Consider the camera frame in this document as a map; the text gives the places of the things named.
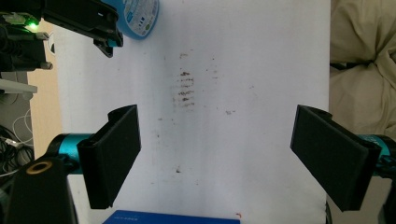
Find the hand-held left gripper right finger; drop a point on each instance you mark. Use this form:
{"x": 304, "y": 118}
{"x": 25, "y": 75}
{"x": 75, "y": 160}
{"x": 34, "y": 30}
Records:
{"x": 336, "y": 158}

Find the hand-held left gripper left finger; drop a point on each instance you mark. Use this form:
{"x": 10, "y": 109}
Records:
{"x": 109, "y": 158}

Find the blue round container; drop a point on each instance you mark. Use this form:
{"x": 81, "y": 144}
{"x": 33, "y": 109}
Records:
{"x": 140, "y": 17}

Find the beige cloth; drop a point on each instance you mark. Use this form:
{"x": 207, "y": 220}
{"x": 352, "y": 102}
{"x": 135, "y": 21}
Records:
{"x": 361, "y": 93}

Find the blue flat box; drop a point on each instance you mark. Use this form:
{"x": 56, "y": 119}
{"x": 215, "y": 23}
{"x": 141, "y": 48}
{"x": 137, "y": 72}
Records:
{"x": 171, "y": 218}

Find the grey metal stand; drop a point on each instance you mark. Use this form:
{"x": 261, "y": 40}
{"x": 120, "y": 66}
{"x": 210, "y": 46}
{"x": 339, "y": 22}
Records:
{"x": 15, "y": 87}

